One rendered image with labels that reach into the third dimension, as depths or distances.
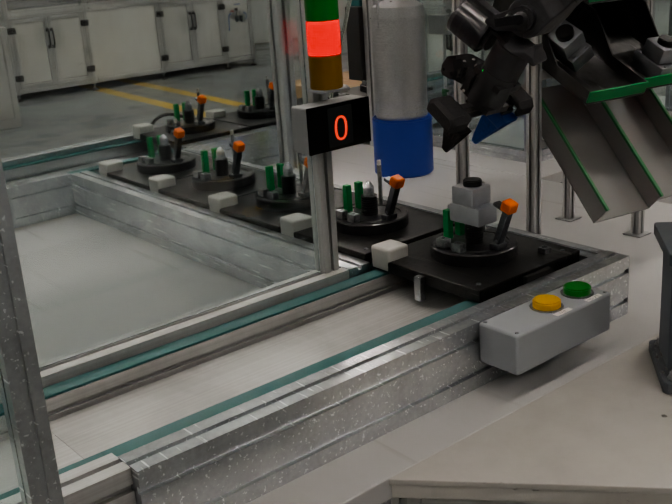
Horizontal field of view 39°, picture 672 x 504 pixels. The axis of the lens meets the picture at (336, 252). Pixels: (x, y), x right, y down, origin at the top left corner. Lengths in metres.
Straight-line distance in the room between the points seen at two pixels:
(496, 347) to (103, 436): 0.53
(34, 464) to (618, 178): 1.16
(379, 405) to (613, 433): 0.30
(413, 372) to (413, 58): 1.30
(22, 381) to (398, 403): 0.54
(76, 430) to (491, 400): 0.55
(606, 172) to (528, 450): 0.67
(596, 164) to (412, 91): 0.82
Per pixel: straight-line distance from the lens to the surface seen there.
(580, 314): 1.40
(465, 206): 1.54
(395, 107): 2.46
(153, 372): 1.35
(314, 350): 1.38
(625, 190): 1.75
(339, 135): 1.46
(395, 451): 1.24
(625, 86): 1.68
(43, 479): 0.97
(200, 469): 1.10
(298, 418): 1.17
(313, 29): 1.44
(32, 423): 0.94
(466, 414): 1.31
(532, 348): 1.33
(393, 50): 2.44
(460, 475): 1.19
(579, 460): 1.22
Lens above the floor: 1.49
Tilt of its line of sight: 19 degrees down
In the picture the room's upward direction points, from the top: 4 degrees counter-clockwise
